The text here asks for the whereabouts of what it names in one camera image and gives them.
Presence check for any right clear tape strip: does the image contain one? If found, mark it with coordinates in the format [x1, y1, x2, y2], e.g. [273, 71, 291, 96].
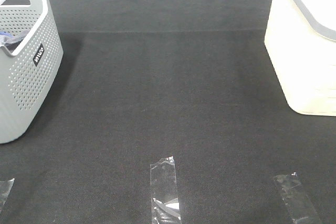
[273, 172, 322, 224]

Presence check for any black table mat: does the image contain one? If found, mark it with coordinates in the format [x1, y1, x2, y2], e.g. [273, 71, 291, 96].
[1, 0, 335, 223]

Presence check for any left clear tape strip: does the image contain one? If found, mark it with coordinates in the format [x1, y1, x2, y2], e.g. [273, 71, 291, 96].
[0, 178, 15, 212]

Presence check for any grey microfibre towel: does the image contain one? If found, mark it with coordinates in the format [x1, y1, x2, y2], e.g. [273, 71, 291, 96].
[1, 29, 29, 53]

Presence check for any cream plastic storage basket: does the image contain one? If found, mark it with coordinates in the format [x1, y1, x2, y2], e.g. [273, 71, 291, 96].
[264, 0, 335, 116]

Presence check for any middle clear tape strip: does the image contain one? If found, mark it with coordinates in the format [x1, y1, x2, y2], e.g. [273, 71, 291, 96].
[150, 156, 182, 223]

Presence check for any blue cloth in basket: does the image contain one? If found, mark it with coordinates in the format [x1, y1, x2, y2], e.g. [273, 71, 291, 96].
[0, 31, 10, 45]

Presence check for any clear tape strip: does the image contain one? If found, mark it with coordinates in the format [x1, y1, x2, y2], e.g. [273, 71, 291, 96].
[150, 156, 182, 223]
[273, 172, 322, 224]
[0, 178, 15, 212]

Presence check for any grey perforated laundry basket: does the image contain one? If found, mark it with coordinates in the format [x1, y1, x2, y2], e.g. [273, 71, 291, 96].
[1, 0, 64, 144]

